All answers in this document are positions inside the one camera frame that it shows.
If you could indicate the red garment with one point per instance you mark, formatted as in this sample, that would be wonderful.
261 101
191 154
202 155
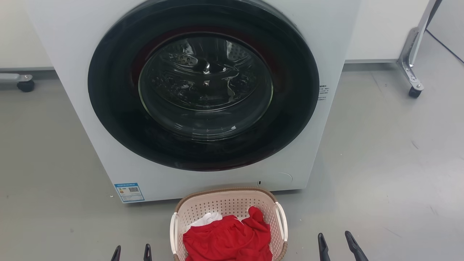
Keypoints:
228 239

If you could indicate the low metal leg with caster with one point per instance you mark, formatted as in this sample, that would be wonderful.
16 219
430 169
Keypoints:
21 81

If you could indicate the tall metal leg with caster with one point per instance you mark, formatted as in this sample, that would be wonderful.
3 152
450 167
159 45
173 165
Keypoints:
413 61

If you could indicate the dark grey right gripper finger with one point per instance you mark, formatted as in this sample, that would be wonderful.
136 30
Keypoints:
357 251
323 250

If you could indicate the white front-load washing machine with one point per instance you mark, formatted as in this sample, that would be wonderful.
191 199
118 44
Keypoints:
72 72

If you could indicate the white garment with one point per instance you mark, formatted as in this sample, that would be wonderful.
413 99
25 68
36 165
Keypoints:
206 218

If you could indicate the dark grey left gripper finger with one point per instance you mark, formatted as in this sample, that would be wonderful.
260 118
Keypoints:
147 253
116 255

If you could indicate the round white filter cover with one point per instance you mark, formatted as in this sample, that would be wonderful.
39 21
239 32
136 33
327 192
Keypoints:
284 178

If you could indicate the beige perforated plastic laundry basket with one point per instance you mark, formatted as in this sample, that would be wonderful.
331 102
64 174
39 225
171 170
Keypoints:
224 201

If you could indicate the blue energy label sticker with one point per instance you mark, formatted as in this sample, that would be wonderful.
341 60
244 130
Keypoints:
129 192

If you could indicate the round black washing machine door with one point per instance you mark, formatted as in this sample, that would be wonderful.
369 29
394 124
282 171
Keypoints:
116 108

